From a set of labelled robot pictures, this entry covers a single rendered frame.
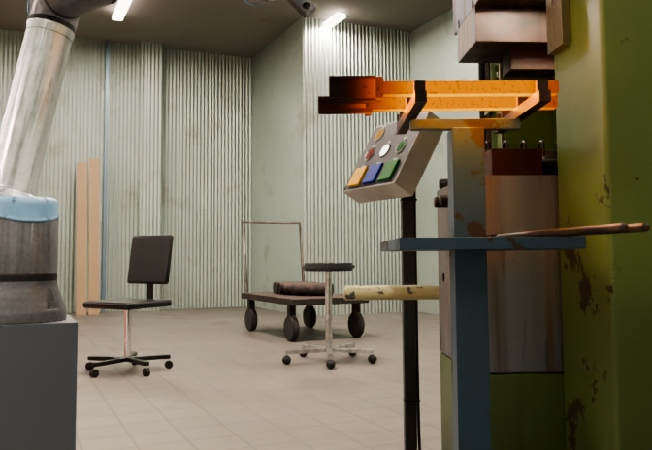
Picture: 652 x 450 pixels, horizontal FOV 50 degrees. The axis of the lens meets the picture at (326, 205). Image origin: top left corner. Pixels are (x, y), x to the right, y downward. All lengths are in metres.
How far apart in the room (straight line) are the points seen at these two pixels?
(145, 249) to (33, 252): 3.36
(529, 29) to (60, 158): 8.70
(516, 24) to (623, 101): 0.51
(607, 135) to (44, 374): 1.21
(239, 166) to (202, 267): 1.59
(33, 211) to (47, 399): 0.39
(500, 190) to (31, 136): 1.11
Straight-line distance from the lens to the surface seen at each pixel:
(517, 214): 1.65
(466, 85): 1.25
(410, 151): 2.24
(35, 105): 1.83
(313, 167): 8.78
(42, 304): 1.59
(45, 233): 1.60
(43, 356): 1.57
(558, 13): 1.66
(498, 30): 1.88
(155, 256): 4.85
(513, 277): 1.64
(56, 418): 1.59
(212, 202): 10.41
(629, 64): 1.50
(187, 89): 10.57
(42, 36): 1.88
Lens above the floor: 0.73
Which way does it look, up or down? 4 degrees up
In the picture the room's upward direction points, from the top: straight up
